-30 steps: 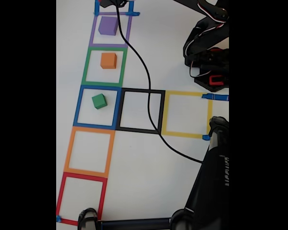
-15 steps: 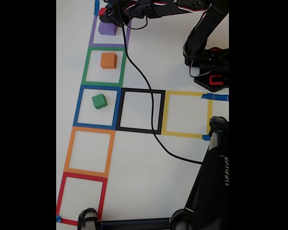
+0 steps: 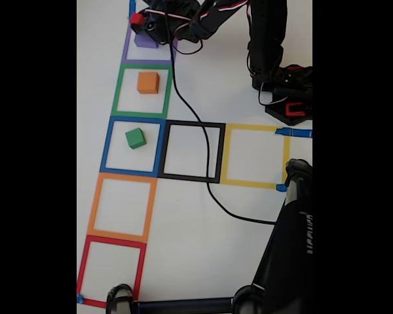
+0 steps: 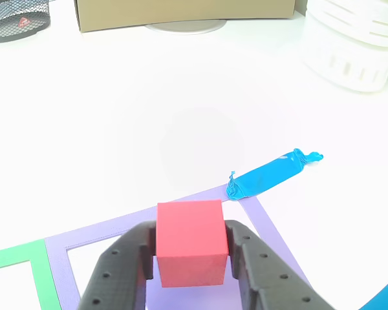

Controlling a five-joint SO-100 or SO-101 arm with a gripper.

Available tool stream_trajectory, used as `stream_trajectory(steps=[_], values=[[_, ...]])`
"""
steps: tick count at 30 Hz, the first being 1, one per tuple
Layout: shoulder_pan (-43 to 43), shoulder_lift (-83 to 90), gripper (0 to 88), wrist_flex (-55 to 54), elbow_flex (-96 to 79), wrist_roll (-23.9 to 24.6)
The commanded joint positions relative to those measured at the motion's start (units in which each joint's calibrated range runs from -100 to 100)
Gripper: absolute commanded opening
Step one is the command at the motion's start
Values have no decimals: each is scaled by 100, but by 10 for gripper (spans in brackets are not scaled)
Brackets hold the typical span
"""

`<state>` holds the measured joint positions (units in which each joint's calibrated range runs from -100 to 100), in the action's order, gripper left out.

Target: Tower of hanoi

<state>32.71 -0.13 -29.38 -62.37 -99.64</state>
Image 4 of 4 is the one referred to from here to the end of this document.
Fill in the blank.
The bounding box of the purple square block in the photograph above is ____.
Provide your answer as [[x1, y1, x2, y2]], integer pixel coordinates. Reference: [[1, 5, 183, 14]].
[[144, 277, 243, 310]]

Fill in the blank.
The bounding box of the small red cube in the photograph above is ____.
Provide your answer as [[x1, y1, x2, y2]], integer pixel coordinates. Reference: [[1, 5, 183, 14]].
[[155, 199, 230, 288]]

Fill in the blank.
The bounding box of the twisted blue tape strip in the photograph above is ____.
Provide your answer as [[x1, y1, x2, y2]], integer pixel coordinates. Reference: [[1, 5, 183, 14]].
[[226, 148, 324, 202]]

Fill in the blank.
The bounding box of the white filament spool stack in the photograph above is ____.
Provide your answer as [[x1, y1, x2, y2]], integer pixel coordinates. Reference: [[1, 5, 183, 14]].
[[299, 0, 388, 94]]

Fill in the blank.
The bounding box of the polymaker cardboard box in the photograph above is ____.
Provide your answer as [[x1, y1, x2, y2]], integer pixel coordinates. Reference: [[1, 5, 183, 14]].
[[74, 0, 297, 33]]

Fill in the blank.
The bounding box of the black mesh pen holder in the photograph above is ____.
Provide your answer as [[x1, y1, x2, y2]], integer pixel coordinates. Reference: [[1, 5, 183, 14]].
[[0, 0, 52, 44]]

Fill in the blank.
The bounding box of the purple square frame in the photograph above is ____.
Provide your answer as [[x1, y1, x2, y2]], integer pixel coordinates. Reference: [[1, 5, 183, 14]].
[[44, 183, 311, 310]]

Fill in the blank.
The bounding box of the green square frame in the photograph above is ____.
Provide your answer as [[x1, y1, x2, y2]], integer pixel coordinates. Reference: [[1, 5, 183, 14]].
[[0, 239, 63, 310]]

